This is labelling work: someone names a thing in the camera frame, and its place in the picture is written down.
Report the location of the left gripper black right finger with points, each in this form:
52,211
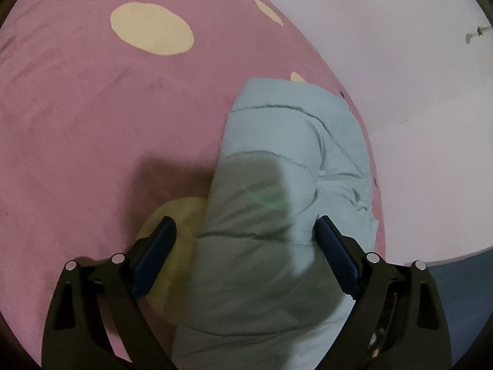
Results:
397,320

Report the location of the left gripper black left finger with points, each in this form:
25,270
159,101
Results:
94,320

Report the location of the light teal quilted down jacket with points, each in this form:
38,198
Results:
261,294

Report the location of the blue fabric item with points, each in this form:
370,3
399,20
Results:
465,290

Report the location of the pink polka dot bedspread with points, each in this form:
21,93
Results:
113,114

